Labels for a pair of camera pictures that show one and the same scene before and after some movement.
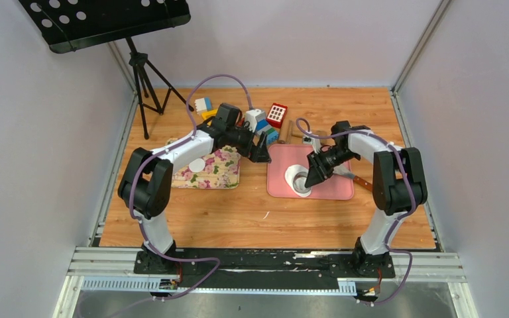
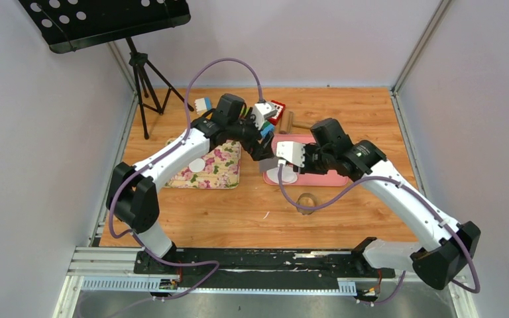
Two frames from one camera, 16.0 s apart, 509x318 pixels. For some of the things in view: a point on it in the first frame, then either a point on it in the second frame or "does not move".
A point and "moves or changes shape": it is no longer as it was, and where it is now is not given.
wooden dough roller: [285, 133] moves or changes shape
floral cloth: [221, 171] does not move
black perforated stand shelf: [67, 25] does not move
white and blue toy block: [203, 105] does not move
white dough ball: [296, 177] → [288, 175]
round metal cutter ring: [299, 183] → [307, 199]
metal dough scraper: [342, 170] moves or changes shape
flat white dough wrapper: [197, 165] does not move
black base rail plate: [268, 268] does not move
